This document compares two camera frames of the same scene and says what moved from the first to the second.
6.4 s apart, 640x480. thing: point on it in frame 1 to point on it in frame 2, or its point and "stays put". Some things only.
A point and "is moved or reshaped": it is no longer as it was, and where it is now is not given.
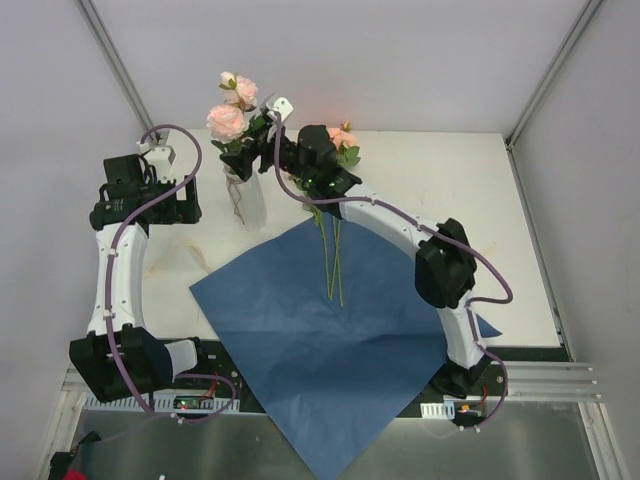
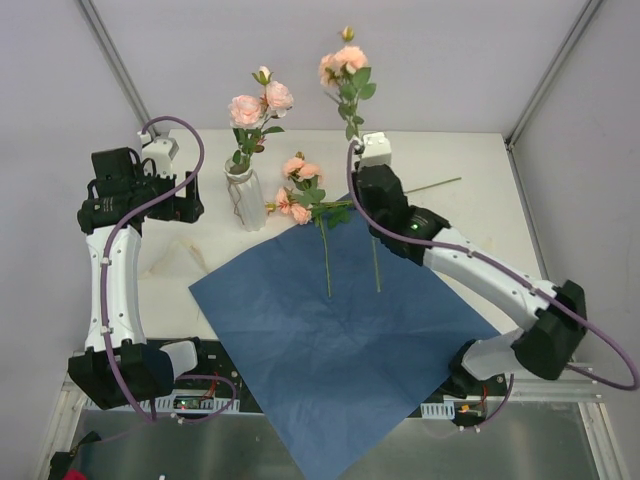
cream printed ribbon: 172,247 stays put
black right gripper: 263,151 to 373,178
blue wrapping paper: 331,333 stays put
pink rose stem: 347,152 to 348,70
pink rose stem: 230,124 is moved or reshaped
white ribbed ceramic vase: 249,198 stays put
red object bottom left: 75,474 stays put
